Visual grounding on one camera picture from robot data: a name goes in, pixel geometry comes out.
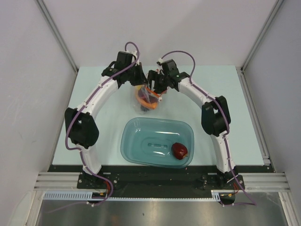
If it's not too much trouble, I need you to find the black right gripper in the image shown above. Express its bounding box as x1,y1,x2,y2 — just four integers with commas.
142,70,169,95

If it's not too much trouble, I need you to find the clear zip bag orange seal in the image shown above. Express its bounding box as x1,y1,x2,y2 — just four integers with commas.
131,70,169,116

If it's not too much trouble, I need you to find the dark purple fake fruit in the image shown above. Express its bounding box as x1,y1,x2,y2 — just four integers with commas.
172,143,188,160

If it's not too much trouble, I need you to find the purple fake onion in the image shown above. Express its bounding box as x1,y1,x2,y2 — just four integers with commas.
137,88,149,99

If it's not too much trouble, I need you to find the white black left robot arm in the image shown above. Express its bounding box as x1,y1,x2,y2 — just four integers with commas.
64,50,146,188

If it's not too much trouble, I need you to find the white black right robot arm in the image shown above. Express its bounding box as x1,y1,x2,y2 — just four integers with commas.
148,60,236,189

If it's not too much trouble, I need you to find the orange fake carrot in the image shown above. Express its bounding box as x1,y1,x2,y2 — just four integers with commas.
135,90,158,110

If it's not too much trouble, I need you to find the teal transparent plastic tub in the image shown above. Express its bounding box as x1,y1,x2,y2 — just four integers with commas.
120,117,194,168

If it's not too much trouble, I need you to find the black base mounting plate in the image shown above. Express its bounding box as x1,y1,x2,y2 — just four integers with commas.
48,165,273,198

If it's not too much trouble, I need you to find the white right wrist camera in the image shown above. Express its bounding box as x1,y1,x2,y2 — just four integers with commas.
156,58,165,66

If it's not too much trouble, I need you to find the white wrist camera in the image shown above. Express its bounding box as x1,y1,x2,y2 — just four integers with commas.
125,49,137,57
156,58,165,66

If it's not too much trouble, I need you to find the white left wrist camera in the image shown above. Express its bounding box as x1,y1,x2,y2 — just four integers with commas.
125,49,137,57

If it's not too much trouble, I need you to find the aluminium corner rail right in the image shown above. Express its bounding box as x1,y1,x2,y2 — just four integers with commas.
241,0,286,70

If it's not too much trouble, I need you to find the aluminium corner rail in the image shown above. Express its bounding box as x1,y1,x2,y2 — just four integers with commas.
35,0,79,74
241,0,286,70

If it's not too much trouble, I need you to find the white slotted cable duct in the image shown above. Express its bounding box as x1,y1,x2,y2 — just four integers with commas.
43,189,223,202

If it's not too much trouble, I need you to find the aluminium corner rail left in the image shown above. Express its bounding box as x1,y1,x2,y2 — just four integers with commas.
35,0,79,74

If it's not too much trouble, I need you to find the aluminium front rail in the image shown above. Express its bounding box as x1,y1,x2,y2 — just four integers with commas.
34,172,290,192

